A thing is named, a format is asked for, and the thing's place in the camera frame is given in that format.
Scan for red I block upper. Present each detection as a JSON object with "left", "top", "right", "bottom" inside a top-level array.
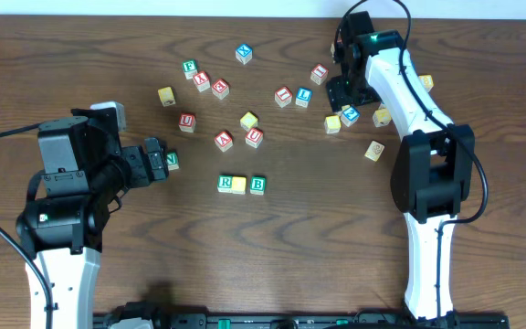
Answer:
[{"left": 310, "top": 64, "right": 329, "bottom": 85}]

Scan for red U block left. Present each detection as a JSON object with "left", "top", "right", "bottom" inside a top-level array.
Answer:
[{"left": 178, "top": 113, "right": 196, "bottom": 133}]

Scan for blue 2 block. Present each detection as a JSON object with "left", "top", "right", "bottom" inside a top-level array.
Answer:
[{"left": 340, "top": 105, "right": 360, "bottom": 127}]

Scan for green R block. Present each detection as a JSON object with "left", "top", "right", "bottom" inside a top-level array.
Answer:
[{"left": 217, "top": 175, "right": 233, "bottom": 193}]

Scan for red E block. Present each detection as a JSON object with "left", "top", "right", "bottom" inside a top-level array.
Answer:
[{"left": 212, "top": 79, "right": 230, "bottom": 100}]

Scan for red I block beside L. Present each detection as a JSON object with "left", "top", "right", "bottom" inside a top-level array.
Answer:
[{"left": 274, "top": 86, "right": 293, "bottom": 108}]

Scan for red u block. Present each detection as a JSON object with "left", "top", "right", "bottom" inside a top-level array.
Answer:
[
  {"left": 178, "top": 113, "right": 196, "bottom": 133},
  {"left": 245, "top": 128, "right": 263, "bottom": 148}
]

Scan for yellow O block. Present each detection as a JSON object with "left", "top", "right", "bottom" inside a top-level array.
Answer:
[{"left": 231, "top": 176, "right": 247, "bottom": 195}]

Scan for green B block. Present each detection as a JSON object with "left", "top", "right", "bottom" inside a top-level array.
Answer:
[{"left": 249, "top": 176, "right": 267, "bottom": 195}]

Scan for blue X block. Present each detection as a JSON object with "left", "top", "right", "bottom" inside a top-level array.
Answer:
[{"left": 236, "top": 44, "right": 253, "bottom": 65}]

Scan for blue L block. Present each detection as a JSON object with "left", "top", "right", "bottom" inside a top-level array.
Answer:
[{"left": 296, "top": 88, "right": 312, "bottom": 108}]

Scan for yellow snail picture block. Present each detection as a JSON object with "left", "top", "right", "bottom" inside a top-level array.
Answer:
[{"left": 364, "top": 141, "right": 384, "bottom": 162}]

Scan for red U block centre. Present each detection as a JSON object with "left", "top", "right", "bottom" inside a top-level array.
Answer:
[{"left": 245, "top": 128, "right": 263, "bottom": 148}]

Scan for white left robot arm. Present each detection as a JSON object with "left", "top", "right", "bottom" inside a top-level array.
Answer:
[{"left": 16, "top": 111, "right": 168, "bottom": 328}]

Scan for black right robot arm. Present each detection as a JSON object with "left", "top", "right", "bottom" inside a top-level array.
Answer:
[{"left": 326, "top": 12, "right": 475, "bottom": 325}]

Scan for yellow S block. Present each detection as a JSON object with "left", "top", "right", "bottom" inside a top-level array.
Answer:
[{"left": 324, "top": 115, "right": 342, "bottom": 134}]

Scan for red A block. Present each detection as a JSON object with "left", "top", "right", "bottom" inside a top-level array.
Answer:
[{"left": 215, "top": 131, "right": 233, "bottom": 152}]

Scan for green N block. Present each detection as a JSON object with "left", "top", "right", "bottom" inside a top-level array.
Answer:
[{"left": 166, "top": 152, "right": 179, "bottom": 171}]

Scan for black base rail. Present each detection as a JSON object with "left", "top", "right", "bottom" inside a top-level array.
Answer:
[{"left": 92, "top": 310, "right": 510, "bottom": 329}]

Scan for yellow 8 block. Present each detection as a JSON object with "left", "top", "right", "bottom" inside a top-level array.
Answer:
[{"left": 419, "top": 75, "right": 434, "bottom": 92}]

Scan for green F block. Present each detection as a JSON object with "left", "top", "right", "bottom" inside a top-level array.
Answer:
[{"left": 182, "top": 59, "right": 198, "bottom": 80}]

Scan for red X block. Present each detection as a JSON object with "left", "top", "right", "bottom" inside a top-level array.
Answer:
[{"left": 192, "top": 71, "right": 210, "bottom": 92}]

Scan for yellow K block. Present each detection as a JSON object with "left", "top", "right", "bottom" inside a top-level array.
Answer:
[{"left": 373, "top": 108, "right": 392, "bottom": 127}]

